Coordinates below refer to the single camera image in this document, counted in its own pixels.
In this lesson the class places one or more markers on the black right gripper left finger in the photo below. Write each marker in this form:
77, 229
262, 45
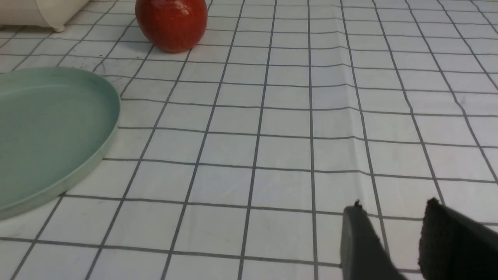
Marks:
362, 254

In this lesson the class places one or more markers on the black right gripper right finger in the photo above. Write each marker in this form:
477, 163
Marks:
455, 247

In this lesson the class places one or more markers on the white grid tablecloth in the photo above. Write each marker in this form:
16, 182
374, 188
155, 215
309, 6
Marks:
235, 160

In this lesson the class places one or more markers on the red apple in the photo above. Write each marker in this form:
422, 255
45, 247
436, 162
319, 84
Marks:
173, 26

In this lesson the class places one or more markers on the pale green plate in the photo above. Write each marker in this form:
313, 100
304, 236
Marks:
56, 125

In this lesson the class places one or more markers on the cream white toaster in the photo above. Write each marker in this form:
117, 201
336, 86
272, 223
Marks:
43, 13

